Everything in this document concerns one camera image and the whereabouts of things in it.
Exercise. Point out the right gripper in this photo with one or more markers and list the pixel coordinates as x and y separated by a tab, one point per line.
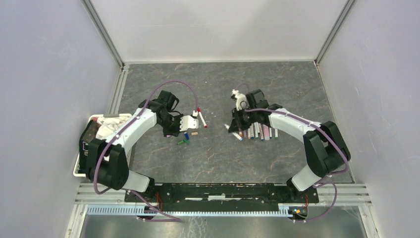
236	123

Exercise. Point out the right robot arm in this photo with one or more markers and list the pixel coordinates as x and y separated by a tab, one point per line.
325	149

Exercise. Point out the black box in basket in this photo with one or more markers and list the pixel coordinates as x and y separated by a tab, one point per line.
88	134

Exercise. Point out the crumpled white cloth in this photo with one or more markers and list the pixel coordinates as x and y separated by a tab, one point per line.
109	125

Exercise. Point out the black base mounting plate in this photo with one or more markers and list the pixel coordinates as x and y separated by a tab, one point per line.
227	197

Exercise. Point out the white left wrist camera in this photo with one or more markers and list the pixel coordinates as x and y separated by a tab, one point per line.
188	122

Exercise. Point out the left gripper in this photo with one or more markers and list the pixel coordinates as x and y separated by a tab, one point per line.
175	132

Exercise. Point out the white plastic basket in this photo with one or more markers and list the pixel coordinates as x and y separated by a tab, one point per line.
84	163

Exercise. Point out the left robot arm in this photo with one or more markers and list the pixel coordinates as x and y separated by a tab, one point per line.
106	161

